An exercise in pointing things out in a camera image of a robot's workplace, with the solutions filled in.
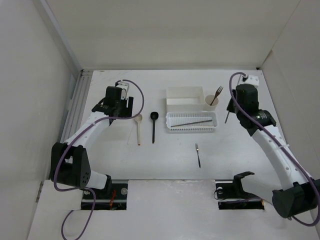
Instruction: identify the brown wooden fork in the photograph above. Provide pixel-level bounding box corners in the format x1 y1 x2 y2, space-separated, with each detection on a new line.
210 86 224 106

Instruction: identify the black chopstick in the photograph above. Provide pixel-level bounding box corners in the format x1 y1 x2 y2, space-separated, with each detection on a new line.
170 121 202 128
177 119 213 127

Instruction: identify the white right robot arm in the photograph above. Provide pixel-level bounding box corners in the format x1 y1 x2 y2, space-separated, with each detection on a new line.
227 84 320 218

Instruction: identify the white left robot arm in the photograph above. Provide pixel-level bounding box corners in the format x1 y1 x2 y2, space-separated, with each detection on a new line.
50 83 134 199

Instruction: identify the beige wooden spoon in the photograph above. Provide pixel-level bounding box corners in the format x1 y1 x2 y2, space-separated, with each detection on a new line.
134 114 143 146

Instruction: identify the white paper cup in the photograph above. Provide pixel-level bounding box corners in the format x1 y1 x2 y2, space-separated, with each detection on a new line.
204 95 219 112

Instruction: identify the black spoon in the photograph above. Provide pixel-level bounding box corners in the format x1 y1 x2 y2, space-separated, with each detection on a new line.
150 111 159 144

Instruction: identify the white perforated basket tray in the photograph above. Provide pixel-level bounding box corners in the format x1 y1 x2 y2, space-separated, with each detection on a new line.
165 111 218 134

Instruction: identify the white square box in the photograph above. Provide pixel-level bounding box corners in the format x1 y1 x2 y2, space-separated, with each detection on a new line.
166 86 205 113

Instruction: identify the small metal fork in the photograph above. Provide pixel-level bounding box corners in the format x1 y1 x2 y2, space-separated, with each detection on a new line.
195 143 201 168

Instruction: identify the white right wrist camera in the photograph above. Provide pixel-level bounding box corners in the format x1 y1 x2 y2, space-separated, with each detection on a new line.
242 75 260 88

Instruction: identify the aluminium rail frame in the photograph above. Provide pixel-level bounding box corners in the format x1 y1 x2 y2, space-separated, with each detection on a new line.
33 0 93 143

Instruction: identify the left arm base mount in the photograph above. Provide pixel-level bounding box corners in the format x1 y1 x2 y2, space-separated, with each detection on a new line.
80 180 129 211

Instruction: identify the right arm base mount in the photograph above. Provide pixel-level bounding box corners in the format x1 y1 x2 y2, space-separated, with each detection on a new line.
213 171 265 210

